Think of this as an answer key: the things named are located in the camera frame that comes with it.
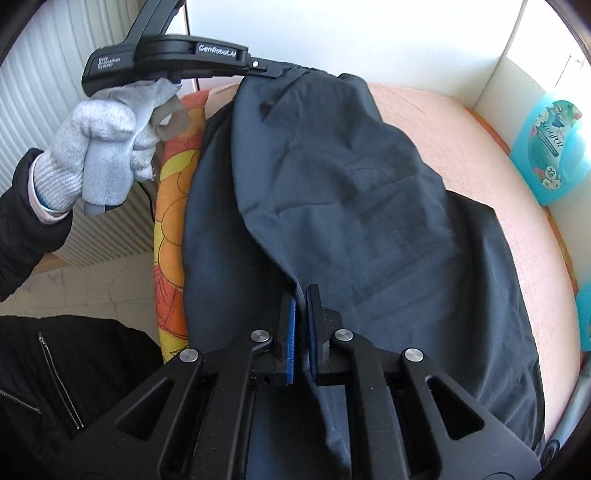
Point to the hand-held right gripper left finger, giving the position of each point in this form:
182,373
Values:
291,332

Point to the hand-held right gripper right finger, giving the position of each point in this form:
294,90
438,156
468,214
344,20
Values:
313,332

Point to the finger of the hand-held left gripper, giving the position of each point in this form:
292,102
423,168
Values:
272,67

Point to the black pants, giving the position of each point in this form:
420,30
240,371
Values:
323,184

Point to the person's left forearm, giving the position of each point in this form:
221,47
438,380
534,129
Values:
27,221

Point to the person's left hand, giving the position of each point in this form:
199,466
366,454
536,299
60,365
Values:
101,124

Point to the white surround board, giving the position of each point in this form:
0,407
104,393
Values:
369,37

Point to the white ribbed radiator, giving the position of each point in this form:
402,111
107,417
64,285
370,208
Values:
46,69

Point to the orange floral bed sheet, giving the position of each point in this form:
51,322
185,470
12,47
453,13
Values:
171,230

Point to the pink blanket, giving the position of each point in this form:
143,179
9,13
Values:
485,152

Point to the person's black jacket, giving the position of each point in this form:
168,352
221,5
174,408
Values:
55,378

